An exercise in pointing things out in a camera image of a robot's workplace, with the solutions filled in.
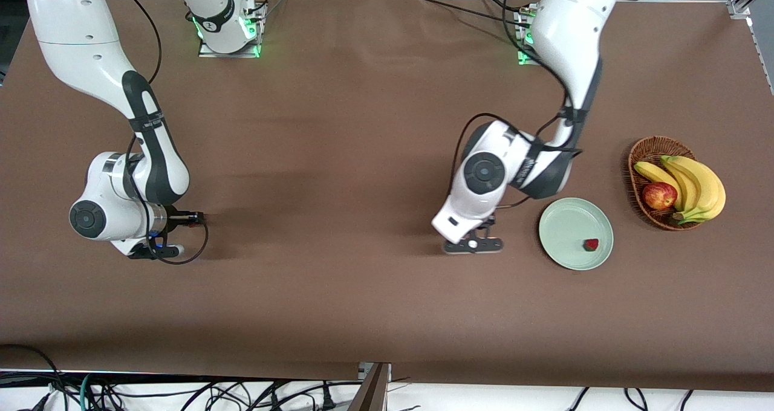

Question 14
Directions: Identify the brown table cloth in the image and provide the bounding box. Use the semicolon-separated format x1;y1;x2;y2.
0;0;774;393

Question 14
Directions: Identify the red apple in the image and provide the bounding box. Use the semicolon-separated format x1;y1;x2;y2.
642;181;678;212

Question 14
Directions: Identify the thin black table cable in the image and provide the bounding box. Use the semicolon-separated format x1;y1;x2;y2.
417;0;533;28

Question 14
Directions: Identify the black looped floor cable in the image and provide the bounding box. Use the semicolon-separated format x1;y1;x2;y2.
0;343;64;411

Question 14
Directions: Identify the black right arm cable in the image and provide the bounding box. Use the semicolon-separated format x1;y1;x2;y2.
124;0;210;265

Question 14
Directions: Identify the brown wicker basket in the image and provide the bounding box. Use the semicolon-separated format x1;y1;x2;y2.
628;135;705;231

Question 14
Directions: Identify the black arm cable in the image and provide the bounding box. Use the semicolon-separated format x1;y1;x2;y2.
124;0;210;265
449;0;584;209

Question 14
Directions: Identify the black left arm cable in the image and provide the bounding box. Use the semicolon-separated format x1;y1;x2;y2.
449;0;584;209

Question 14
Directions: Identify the brown post with bracket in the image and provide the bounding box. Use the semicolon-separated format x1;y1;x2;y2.
348;361;392;411

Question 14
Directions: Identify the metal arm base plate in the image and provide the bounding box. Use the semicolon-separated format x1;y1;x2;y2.
198;3;262;59
514;9;540;66

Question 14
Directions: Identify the small yellow banana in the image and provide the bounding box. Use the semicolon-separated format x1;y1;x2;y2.
634;161;685;212

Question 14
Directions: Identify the pale green round plate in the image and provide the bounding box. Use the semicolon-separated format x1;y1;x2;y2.
538;197;614;271

